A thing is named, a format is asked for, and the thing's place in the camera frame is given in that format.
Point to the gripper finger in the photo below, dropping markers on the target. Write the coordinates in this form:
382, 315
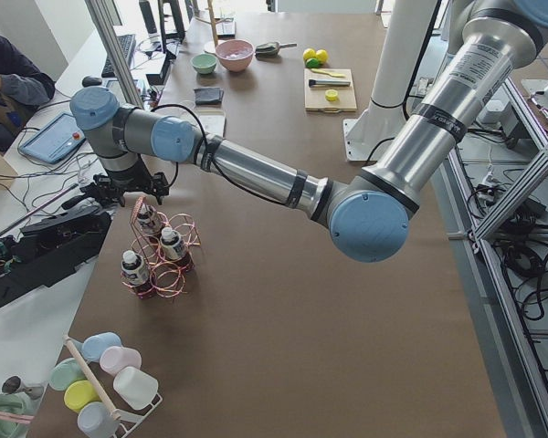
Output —
160, 187
104, 192

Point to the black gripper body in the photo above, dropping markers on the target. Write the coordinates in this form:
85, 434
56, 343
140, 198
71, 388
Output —
133, 177

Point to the tea bottle two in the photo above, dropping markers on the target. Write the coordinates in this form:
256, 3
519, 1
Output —
175, 249

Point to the copper wire bottle basket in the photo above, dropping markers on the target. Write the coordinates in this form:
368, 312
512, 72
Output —
161, 252

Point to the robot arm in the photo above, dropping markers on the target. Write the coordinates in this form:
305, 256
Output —
368, 217

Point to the tea bottle three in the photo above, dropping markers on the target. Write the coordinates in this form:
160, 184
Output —
149, 220

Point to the tea bottle one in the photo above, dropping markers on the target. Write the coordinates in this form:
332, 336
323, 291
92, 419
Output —
136, 274

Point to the blue teach pendant upper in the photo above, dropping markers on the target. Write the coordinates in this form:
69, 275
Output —
55, 141

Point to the cream rabbit tray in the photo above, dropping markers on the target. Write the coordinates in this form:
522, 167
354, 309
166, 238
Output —
213, 120

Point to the grey folded cloth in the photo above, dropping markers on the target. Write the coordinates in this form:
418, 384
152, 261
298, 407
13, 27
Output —
208, 96

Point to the green ceramic bowl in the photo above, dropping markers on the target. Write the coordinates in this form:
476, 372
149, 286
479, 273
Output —
204, 64

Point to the seated person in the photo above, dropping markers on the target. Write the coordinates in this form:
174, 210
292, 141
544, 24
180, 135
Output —
23, 89

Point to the blue plastic cup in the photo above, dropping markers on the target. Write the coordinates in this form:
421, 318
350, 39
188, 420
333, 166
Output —
94, 346

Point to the pink bowl of ice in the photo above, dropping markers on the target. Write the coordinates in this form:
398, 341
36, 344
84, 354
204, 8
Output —
235, 55

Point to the pink plastic cup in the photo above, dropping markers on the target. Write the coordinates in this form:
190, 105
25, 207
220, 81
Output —
116, 358

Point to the wooden cup tree stand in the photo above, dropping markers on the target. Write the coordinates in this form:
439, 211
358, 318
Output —
221, 20

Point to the steel ice scoop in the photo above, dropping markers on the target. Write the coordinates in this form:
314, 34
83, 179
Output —
271, 49

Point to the wooden cutting board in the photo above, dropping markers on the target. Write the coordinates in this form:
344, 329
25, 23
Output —
314, 98

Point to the green plastic cup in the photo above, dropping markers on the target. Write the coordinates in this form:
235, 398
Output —
65, 373

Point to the half lemon slice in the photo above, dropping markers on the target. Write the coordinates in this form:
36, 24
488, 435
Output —
331, 94

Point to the white plastic cup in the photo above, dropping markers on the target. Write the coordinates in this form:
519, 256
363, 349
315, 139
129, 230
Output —
136, 387

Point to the yellow plastic cup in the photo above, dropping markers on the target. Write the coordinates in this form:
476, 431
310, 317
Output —
79, 394

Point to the yellow lemon upper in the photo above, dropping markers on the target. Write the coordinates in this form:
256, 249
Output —
308, 53

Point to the yellow plastic knife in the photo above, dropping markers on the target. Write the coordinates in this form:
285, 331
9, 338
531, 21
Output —
327, 73

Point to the grey-blue plastic cup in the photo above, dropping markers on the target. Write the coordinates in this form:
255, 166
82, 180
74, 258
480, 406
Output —
95, 421

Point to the white cup rack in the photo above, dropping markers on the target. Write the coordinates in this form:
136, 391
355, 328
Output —
129, 419

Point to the aluminium frame post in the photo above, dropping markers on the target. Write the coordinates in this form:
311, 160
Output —
101, 19

